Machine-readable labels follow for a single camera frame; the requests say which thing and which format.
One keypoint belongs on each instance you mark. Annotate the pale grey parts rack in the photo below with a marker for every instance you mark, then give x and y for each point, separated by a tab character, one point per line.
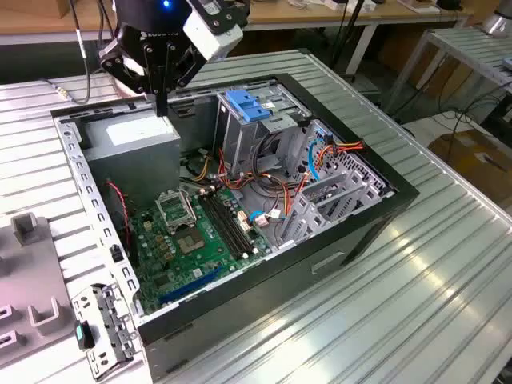
32	280

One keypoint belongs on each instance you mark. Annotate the black desk device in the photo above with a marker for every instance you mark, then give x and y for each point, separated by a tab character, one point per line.
450	4

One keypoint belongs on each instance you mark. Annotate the grey metal drive cage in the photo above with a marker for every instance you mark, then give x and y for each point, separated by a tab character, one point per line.
236	140

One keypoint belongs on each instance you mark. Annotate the blue expansion slot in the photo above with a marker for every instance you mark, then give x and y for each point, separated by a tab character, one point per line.
188	289

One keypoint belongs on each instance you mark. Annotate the black case fan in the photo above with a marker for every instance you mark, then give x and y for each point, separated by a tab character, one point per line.
118	224

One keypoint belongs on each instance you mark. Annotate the blue plastic drive latch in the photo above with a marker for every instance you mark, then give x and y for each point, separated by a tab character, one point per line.
248	106

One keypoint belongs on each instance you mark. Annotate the large brown cardboard box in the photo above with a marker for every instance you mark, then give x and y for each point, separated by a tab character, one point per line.
468	160

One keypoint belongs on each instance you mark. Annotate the green motherboard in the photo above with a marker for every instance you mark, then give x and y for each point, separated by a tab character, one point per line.
218	262

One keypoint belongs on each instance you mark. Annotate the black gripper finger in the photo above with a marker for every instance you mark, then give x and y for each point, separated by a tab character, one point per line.
120	60
188	68

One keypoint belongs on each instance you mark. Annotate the wooden desk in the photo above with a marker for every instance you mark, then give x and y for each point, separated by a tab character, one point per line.
400	16
32	18

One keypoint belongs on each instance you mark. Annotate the grey metal slot bracket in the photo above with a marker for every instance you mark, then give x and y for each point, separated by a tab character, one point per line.
116	320

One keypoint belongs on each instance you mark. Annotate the grey metal disk bay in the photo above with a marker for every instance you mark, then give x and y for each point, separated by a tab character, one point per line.
308	208

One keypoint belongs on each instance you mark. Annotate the CPU socket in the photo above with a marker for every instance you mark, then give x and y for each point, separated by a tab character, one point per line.
190	242

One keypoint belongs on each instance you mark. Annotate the beige board connector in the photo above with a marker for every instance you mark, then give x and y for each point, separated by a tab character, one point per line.
244	224

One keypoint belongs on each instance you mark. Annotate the grey power supply unit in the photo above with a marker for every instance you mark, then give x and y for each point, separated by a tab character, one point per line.
132	160

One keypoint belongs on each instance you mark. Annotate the black teal latch clip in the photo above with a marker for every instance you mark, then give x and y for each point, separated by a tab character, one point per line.
82	334

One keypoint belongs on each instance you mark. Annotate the black RAM slot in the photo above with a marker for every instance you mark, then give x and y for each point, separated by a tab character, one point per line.
226	224
221	226
236	221
231	222

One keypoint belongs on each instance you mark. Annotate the black case clip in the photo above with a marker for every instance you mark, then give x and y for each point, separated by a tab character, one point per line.
116	254

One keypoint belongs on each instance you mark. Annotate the small brown cardboard box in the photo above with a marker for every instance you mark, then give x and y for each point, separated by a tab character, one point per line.
66	8

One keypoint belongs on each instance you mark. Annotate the black open PC case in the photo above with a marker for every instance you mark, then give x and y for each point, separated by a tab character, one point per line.
260	304

